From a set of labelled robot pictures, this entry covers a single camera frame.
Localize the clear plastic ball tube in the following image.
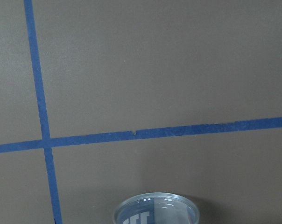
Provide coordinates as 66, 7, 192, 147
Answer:
113, 192, 200, 224

